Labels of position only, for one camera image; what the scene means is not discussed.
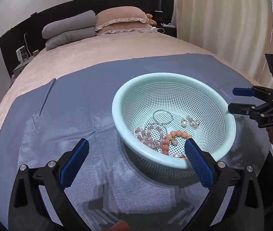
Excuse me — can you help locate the small silver earring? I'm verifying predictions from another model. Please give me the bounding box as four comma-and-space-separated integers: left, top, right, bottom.
186, 116, 200, 129

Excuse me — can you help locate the pink beaded necklace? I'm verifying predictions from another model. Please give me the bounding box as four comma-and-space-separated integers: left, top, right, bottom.
135, 124, 168, 152

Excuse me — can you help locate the person's left hand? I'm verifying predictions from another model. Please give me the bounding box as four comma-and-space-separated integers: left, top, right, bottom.
106, 221, 131, 231

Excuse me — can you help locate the blue-grey cloth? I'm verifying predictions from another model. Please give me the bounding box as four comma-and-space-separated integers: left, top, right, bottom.
0, 54, 270, 230

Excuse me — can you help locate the mint green plastic basket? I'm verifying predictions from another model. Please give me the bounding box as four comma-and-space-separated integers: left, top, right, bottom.
111, 72, 237, 170

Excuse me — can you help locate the green bangle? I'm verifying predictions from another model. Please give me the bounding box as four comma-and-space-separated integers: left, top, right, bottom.
153, 110, 174, 125

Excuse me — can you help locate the cream curtain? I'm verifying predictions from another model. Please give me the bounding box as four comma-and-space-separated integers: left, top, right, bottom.
176, 0, 273, 87

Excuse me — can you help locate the black bedside table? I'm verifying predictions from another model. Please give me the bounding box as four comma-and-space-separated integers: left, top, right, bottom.
160, 25, 177, 38

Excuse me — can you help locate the white bedside device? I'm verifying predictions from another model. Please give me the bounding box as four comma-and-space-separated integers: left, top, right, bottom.
16, 46, 28, 64

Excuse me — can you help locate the lower grey pillow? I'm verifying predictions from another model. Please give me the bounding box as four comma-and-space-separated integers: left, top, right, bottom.
45, 27, 96, 51

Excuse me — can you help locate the grey pillow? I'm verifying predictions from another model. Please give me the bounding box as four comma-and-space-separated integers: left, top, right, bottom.
41, 10, 96, 39
45, 27, 96, 51

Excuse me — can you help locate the black headboard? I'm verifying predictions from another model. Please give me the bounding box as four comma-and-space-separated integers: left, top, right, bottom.
0, 0, 178, 78

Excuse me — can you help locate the brown teddy bear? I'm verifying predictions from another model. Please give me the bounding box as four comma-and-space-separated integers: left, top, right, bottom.
146, 14, 157, 27

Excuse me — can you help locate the upper grey pillow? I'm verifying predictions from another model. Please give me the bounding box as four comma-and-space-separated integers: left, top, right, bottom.
41, 10, 96, 39

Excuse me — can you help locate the lower pink frilled pillow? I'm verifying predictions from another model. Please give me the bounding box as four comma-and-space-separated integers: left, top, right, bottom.
97, 21, 152, 35

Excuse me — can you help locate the pink frilled pillow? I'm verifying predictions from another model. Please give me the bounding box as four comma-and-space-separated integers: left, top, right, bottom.
97, 21, 152, 35
95, 6, 149, 31

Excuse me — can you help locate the upper pink frilled pillow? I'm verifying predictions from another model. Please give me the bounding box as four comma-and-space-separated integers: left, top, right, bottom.
95, 6, 149, 31

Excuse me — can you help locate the orange bead bracelet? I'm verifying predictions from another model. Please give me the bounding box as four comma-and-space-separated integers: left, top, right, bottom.
161, 130, 193, 159

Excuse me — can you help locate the white charger with cable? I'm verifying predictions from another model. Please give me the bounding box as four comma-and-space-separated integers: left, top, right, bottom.
149, 27, 165, 34

